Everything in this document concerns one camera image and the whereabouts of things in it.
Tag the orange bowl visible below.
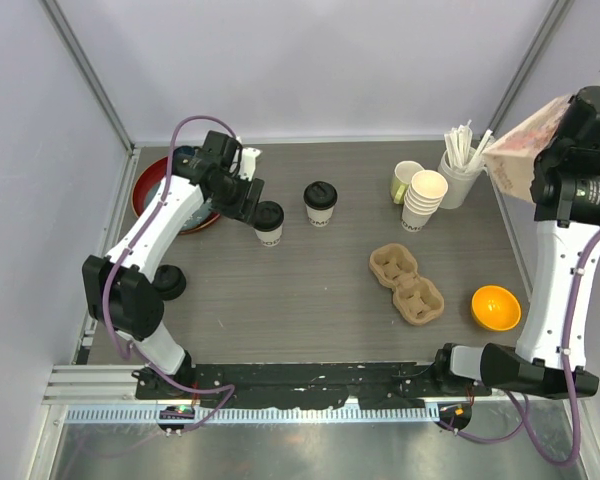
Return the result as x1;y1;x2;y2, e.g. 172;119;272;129
471;285;522;332

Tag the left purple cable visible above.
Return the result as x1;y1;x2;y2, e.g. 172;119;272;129
102;115;244;432

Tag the stack of paper cups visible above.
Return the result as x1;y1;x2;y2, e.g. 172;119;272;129
401;170;448;232

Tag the aluminium rail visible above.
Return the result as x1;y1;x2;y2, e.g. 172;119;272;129
42;358;591;426

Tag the blue ceramic plate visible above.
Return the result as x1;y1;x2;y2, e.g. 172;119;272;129
136;181;218;234

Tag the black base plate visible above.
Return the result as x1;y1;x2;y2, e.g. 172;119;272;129
134;360;494;409

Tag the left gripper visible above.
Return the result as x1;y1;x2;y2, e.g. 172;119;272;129
210;169;263;225

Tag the dark blue mug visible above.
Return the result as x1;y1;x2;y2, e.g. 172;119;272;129
174;145;198;156

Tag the cardboard cup carrier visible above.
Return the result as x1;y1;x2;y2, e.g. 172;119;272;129
369;243;445;326

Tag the bundle of wrapped straws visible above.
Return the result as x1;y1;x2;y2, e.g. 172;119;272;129
442;120;495;174

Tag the yellow-green mug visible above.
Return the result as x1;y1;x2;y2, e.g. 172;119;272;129
390;161;424;205

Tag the brown paper bag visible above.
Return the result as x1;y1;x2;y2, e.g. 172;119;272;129
483;94;571;203

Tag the black cup lid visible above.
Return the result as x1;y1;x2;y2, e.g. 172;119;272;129
253;200;284;232
303;180;338;210

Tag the red round tray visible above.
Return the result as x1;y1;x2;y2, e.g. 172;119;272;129
131;157;220;235

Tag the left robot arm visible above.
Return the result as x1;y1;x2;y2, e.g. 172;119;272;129
82;131;264;399

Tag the white paper cup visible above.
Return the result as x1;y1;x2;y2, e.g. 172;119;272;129
255;225;283;247
306;205;335;227

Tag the stack of black lids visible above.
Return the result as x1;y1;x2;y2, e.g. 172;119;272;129
152;265;187;301

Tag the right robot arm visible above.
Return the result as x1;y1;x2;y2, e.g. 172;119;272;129
431;85;600;399

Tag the white straw holder cup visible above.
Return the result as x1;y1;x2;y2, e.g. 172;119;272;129
438;152;487;210

